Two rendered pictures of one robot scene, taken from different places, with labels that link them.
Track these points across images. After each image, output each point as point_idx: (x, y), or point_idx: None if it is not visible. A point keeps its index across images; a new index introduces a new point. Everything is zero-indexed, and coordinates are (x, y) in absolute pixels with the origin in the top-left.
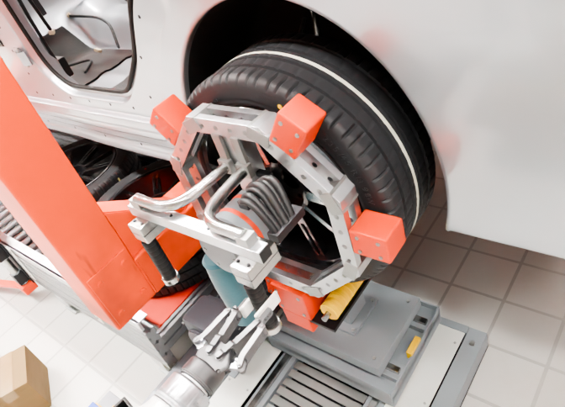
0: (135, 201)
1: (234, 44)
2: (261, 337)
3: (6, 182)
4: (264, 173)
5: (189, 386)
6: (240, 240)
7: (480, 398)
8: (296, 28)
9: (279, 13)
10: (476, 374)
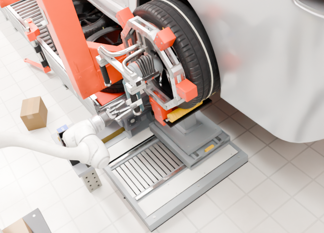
0: (100, 48)
1: None
2: (129, 112)
3: (54, 26)
4: (153, 52)
5: (99, 119)
6: (130, 75)
7: (232, 180)
8: None
9: None
10: (236, 171)
